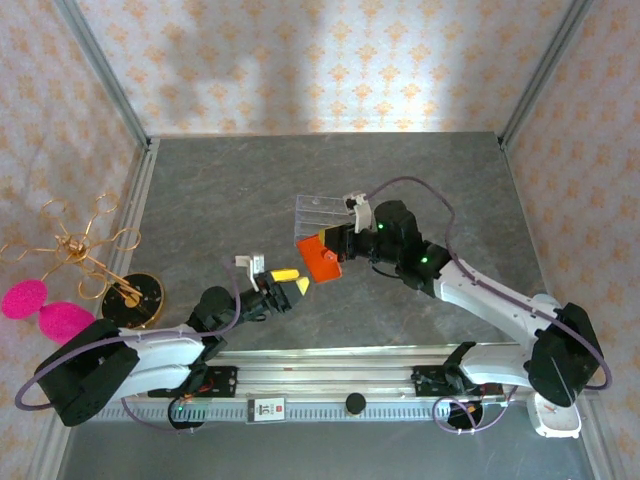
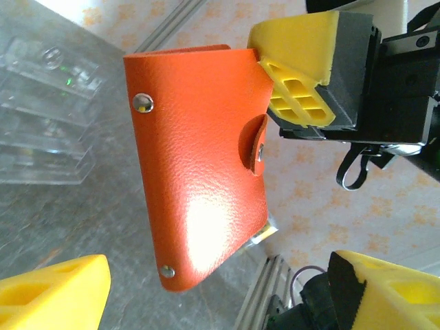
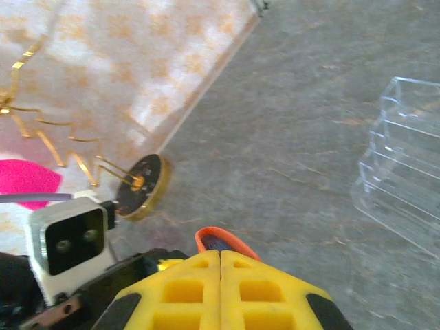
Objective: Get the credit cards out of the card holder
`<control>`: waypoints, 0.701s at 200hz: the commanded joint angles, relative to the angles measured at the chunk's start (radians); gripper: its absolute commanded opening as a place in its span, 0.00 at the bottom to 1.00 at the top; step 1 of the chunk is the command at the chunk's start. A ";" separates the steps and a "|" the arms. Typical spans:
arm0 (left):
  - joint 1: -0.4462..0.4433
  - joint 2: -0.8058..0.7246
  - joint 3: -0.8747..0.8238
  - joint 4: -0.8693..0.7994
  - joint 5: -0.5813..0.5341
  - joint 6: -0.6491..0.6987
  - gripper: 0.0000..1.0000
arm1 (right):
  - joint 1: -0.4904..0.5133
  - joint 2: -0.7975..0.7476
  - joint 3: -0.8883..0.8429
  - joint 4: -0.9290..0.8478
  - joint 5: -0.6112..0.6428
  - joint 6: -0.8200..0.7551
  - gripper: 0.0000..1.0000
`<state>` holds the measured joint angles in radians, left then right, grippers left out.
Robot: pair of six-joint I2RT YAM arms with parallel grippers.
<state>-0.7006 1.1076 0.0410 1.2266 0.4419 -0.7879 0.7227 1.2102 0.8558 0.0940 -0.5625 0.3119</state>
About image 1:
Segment orange card holder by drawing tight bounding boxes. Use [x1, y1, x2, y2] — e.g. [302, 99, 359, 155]
[295, 232, 344, 285]

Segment clear acrylic card stand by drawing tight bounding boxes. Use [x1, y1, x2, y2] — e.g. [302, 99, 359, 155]
[292, 193, 351, 247]

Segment white label tag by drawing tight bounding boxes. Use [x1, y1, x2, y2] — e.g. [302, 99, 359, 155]
[246, 396, 288, 425]

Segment pink fuzzy balls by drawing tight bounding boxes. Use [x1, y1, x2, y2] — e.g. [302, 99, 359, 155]
[38, 301, 97, 346]

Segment pink egg-shaped sponge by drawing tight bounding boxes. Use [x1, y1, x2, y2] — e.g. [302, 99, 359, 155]
[0, 278, 50, 320]

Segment white square clock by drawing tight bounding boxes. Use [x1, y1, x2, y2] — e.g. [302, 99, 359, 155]
[527, 392, 582, 440]

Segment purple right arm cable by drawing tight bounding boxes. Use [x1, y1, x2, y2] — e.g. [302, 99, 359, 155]
[364, 175, 614, 436]

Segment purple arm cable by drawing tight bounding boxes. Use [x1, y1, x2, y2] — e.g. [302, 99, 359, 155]
[364, 175, 614, 436]
[13, 257, 261, 436]

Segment gold wire jewelry stand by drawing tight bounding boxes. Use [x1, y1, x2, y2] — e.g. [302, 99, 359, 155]
[0, 192, 166, 330]

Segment grey slotted cable tray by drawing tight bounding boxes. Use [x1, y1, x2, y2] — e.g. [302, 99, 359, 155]
[97, 398, 544, 425]

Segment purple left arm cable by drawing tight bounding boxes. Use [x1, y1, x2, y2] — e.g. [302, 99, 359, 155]
[13, 257, 261, 436]

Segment aluminium table side rail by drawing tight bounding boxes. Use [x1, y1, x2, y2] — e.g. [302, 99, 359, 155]
[498, 139, 621, 480]
[29, 138, 162, 480]

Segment aluminium frame post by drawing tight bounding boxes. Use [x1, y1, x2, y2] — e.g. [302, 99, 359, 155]
[497, 0, 596, 151]
[52, 0, 154, 151]

